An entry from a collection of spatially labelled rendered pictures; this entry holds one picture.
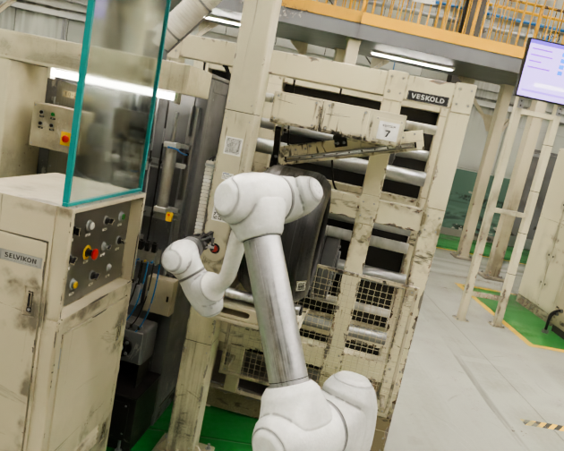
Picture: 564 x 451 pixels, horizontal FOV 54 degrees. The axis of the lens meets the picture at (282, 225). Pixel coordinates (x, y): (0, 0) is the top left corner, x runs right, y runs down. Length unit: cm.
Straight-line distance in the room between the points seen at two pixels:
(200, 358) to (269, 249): 127
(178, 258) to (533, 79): 469
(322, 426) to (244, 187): 61
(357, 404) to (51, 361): 101
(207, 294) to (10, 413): 76
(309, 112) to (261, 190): 120
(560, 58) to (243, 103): 426
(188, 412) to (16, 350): 98
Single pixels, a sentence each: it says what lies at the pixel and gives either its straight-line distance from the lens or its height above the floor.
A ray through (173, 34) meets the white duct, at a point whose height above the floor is 194.
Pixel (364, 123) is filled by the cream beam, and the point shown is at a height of 171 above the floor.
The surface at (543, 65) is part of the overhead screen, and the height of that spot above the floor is 265.
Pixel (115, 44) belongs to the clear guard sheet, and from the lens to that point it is 195.
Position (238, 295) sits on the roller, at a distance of 238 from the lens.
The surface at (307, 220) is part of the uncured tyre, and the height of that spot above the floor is 130.
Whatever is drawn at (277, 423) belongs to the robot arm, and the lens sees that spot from 137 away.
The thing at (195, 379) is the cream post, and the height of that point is 44.
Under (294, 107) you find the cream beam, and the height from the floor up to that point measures 172.
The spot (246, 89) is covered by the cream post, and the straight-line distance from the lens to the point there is 237.
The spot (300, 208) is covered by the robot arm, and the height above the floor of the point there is 143.
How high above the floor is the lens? 166
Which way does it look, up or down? 10 degrees down
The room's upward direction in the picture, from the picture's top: 11 degrees clockwise
